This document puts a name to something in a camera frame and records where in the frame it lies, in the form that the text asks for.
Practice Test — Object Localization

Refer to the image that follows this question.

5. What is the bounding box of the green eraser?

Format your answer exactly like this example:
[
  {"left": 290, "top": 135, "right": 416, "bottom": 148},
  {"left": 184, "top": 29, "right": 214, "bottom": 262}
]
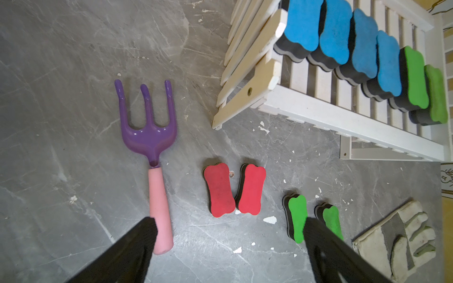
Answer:
[
  {"left": 315, "top": 203, "right": 344, "bottom": 240},
  {"left": 389, "top": 46, "right": 429, "bottom": 112},
  {"left": 282, "top": 193, "right": 308, "bottom": 244},
  {"left": 409, "top": 64, "right": 448, "bottom": 126}
]

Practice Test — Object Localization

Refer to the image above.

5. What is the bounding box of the grey work glove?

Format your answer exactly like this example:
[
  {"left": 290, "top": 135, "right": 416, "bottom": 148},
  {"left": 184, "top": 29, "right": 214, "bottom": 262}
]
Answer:
[{"left": 352, "top": 200, "right": 436, "bottom": 283}]

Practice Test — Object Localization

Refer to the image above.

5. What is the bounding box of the blue eraser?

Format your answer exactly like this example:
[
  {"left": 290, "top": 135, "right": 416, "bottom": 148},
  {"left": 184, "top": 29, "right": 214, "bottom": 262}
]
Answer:
[
  {"left": 362, "top": 30, "right": 402, "bottom": 101},
  {"left": 274, "top": 0, "right": 324, "bottom": 63},
  {"left": 308, "top": 0, "right": 352, "bottom": 72},
  {"left": 335, "top": 8, "right": 378, "bottom": 86}
]

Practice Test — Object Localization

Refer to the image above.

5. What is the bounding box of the red eraser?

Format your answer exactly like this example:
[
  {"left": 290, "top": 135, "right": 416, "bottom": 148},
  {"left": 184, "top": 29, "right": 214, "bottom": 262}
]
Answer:
[
  {"left": 203, "top": 163, "right": 235, "bottom": 218},
  {"left": 235, "top": 163, "right": 267, "bottom": 216}
]

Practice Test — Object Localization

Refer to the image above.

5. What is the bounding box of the purple garden fork pink handle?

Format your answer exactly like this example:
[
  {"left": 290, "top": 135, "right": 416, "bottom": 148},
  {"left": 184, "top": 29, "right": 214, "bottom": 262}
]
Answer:
[{"left": 114, "top": 79, "right": 177, "bottom": 255}]

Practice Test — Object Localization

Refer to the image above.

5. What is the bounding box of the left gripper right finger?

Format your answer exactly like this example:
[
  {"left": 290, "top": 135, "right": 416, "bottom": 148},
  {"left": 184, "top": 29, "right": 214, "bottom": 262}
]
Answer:
[{"left": 303, "top": 218, "right": 390, "bottom": 283}]

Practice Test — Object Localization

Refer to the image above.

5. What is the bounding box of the white two-tier slatted shelf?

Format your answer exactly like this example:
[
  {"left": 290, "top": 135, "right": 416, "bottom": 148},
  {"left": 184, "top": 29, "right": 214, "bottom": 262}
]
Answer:
[{"left": 212, "top": 1, "right": 453, "bottom": 162}]

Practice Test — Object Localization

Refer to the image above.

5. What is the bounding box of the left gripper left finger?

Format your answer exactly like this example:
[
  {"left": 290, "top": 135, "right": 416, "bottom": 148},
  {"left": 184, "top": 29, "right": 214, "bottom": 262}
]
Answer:
[{"left": 69, "top": 217, "right": 158, "bottom": 283}]

